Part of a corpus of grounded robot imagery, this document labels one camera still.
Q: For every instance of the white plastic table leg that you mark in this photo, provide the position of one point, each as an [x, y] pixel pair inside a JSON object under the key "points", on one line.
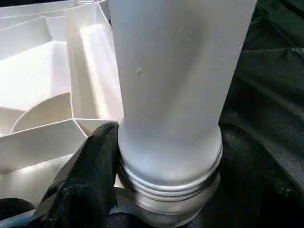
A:
{"points": [[175, 85]]}

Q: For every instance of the black work mat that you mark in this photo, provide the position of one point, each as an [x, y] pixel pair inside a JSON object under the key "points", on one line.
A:
{"points": [[270, 85]]}

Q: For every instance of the white plastic table top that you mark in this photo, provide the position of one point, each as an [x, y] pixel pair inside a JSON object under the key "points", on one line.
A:
{"points": [[47, 80]]}

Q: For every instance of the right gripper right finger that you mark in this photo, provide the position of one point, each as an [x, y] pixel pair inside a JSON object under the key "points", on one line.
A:
{"points": [[256, 190]]}

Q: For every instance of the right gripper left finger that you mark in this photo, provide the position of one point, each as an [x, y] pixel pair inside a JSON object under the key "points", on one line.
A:
{"points": [[83, 185]]}

